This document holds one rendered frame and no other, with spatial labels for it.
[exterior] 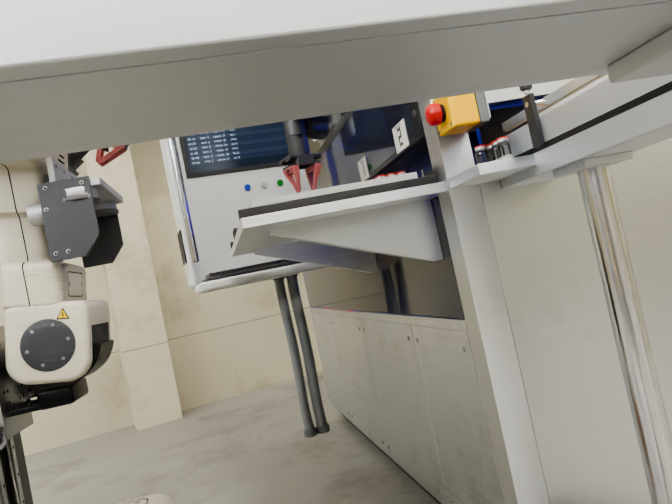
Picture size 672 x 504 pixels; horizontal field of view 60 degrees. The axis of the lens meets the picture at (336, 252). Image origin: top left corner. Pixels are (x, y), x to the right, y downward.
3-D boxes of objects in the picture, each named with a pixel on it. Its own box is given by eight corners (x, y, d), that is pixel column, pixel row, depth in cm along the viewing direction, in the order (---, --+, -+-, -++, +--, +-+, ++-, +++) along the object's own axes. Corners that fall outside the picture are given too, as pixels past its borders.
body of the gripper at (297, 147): (323, 159, 156) (318, 132, 156) (288, 162, 151) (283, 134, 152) (313, 165, 162) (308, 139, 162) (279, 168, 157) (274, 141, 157)
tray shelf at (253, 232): (384, 227, 184) (382, 221, 184) (483, 184, 116) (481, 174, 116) (232, 256, 174) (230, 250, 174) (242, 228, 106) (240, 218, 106)
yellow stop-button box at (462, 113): (473, 131, 113) (465, 95, 113) (490, 120, 106) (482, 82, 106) (437, 137, 111) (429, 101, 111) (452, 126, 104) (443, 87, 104)
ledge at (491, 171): (515, 177, 115) (513, 167, 115) (552, 161, 103) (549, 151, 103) (450, 189, 112) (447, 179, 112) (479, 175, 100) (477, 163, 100)
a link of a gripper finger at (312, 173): (326, 189, 155) (320, 155, 156) (302, 192, 152) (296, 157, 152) (316, 195, 161) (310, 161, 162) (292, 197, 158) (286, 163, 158)
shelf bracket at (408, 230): (438, 260, 125) (425, 200, 125) (443, 259, 122) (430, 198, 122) (282, 293, 118) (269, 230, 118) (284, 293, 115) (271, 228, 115)
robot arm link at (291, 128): (278, 119, 157) (290, 112, 153) (298, 120, 162) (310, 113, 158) (282, 144, 157) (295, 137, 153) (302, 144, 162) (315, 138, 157)
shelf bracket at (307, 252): (375, 271, 174) (366, 228, 174) (378, 271, 171) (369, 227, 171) (263, 295, 167) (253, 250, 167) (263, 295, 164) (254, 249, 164)
